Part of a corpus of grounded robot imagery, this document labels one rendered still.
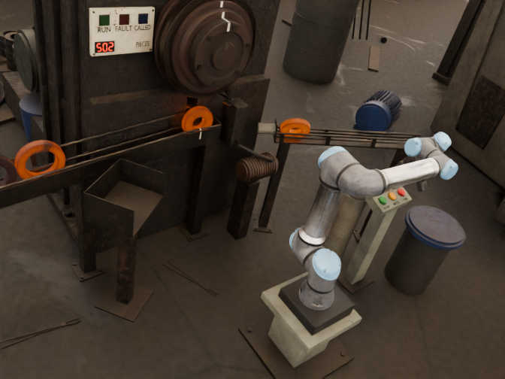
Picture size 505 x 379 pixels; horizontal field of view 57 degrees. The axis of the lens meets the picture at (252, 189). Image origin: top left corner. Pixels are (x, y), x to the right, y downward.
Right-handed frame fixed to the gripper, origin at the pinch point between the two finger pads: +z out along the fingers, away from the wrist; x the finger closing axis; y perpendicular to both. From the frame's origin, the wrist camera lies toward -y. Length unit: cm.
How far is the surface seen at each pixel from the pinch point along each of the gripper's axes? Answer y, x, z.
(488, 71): 61, -211, 20
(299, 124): 54, 13, 13
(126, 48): 97, 91, -7
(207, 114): 75, 56, 18
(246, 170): 51, 38, 38
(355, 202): 7.8, 1.2, 24.0
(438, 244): -30.5, -25.2, 19.2
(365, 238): -8.8, -1.9, 36.0
